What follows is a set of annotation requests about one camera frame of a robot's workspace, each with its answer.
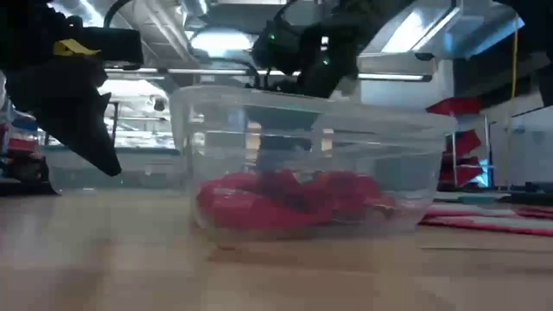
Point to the long red white candy strip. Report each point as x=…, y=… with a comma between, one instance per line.
x=484, y=224

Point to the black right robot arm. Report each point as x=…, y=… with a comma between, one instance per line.
x=376, y=15

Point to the small ceiling camera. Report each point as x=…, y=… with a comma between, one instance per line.
x=159, y=104

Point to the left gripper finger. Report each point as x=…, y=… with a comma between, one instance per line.
x=82, y=134

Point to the red storage bin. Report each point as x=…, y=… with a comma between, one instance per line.
x=468, y=142
x=464, y=175
x=453, y=105

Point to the long red candy packet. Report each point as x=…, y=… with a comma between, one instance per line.
x=466, y=211

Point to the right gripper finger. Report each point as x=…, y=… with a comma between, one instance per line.
x=281, y=116

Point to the ceiling light panel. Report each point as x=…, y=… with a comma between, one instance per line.
x=220, y=41

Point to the black background stand frame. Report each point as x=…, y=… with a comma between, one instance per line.
x=115, y=125

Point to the small red candy packet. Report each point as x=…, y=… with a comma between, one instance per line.
x=242, y=211

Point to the long tube light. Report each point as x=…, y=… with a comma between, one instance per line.
x=397, y=77

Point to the large clear plastic container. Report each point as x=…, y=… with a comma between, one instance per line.
x=389, y=129
x=129, y=170

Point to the cluttered storage shelf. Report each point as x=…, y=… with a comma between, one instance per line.
x=21, y=147

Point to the metal shelf rack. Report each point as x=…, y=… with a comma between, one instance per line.
x=453, y=173

